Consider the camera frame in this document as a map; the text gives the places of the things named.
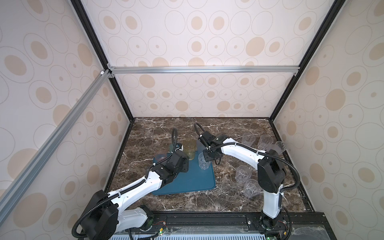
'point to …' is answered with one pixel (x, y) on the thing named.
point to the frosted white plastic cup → (274, 147)
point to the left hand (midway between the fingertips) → (188, 158)
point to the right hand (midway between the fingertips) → (210, 156)
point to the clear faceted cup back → (248, 139)
